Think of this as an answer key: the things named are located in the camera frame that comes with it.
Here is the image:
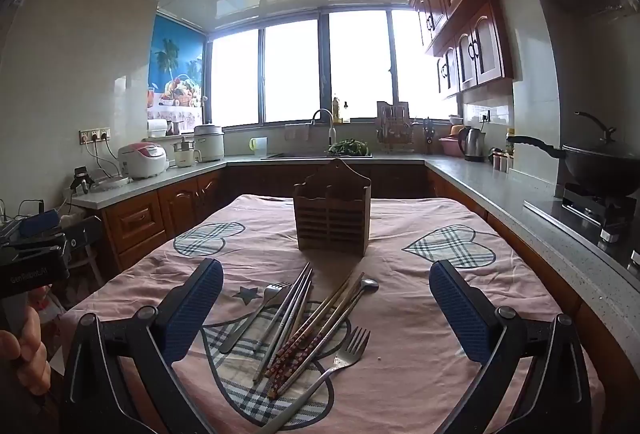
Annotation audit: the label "glass-door wooden wall cabinet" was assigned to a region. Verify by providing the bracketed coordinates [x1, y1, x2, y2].
[434, 0, 516, 100]

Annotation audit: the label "wooden base cabinets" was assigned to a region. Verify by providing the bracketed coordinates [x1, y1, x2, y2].
[97, 161, 621, 415]

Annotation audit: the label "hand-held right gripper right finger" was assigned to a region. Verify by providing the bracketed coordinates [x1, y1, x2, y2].
[429, 259, 593, 434]

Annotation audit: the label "person's left hand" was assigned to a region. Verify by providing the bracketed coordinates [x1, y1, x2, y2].
[0, 303, 52, 396]

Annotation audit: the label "green leafy vegetables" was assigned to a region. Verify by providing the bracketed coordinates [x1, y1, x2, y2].
[327, 139, 370, 158]

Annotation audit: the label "black clamp stand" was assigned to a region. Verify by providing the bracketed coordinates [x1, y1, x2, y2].
[69, 166, 94, 195]

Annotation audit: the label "grey kitchen countertop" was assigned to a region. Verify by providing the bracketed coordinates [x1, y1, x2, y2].
[70, 153, 640, 365]

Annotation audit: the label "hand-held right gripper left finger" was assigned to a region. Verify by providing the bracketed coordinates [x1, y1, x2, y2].
[60, 258, 225, 434]

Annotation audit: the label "wooden utensil holder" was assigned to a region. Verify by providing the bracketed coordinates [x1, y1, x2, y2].
[293, 158, 374, 258]

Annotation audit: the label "black power cable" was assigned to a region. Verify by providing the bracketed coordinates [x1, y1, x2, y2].
[86, 141, 122, 178]

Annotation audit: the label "metal dish rack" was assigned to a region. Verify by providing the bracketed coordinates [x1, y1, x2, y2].
[376, 108, 416, 154]

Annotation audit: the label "white electric stew pot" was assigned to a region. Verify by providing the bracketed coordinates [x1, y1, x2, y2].
[193, 122, 226, 163]

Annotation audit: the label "metal fork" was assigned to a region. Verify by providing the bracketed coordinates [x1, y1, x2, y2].
[219, 281, 292, 355]
[254, 325, 372, 434]

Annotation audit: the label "black wok lid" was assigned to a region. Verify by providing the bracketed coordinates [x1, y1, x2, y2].
[562, 111, 640, 160]

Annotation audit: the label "pink plaid-heart bedsheet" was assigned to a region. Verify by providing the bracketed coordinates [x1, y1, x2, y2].
[57, 193, 606, 434]

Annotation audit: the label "kitchen sink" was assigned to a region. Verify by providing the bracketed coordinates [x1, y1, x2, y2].
[261, 151, 374, 161]

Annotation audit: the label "pink white rice cooker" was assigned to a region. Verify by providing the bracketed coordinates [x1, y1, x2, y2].
[117, 141, 169, 179]

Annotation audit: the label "steel electric kettle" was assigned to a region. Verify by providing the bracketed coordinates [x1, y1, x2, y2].
[457, 126, 489, 163]

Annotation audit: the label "gas stove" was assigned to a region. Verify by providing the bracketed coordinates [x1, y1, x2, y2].
[524, 183, 640, 267]

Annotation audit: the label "kitchen window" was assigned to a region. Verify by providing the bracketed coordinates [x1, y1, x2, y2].
[205, 8, 459, 130]

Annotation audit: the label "metal kitchen faucet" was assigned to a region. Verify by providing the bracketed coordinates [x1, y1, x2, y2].
[311, 109, 337, 155]

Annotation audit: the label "printed roller blind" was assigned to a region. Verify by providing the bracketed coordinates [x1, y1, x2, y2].
[146, 11, 207, 122]

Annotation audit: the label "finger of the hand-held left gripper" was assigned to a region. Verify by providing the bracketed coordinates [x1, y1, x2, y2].
[61, 215, 104, 262]
[17, 209, 61, 237]

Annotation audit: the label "black wok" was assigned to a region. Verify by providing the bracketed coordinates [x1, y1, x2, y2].
[507, 134, 640, 196]

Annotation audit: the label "wall socket strip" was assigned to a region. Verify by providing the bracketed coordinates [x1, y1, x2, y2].
[78, 127, 112, 145]

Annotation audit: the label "small white blender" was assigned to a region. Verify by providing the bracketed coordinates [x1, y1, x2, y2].
[173, 137, 203, 169]

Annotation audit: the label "metal spoon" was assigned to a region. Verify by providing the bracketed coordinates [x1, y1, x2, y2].
[300, 278, 380, 355]

